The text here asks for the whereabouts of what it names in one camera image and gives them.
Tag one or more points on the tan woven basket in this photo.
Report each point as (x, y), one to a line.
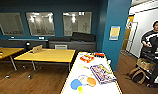
(145, 64)

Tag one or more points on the orange game box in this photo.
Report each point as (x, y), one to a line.
(87, 58)

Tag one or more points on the person in dark shirt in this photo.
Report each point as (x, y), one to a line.
(154, 36)

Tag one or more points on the yellow wall sign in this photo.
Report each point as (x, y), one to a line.
(114, 33)

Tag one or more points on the tan backpack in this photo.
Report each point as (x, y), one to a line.
(137, 76)

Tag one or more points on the black chair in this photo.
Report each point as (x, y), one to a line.
(28, 46)

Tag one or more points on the yellow gaming table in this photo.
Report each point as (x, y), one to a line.
(95, 88)

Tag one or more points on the white rectangular pad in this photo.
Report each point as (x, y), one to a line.
(60, 46)

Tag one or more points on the tan open box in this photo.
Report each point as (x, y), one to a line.
(37, 49)

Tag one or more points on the long dark grey bench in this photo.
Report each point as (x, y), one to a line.
(15, 42)

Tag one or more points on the blue plate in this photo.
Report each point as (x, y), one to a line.
(82, 77)

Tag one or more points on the red and black paddle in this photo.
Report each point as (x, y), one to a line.
(99, 54)

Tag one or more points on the brown wooden door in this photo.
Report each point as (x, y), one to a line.
(126, 33)

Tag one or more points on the blue bowl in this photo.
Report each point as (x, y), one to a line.
(75, 85)

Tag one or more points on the orange bowl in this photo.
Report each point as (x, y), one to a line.
(91, 82)

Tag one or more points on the interior glass window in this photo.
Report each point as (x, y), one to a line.
(8, 24)
(77, 24)
(40, 24)

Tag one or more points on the dark grey sofa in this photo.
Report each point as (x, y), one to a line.
(75, 41)

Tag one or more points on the small yellow cup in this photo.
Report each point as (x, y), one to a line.
(80, 89)

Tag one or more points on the long yellow wooden table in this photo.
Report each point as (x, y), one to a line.
(6, 52)
(48, 55)

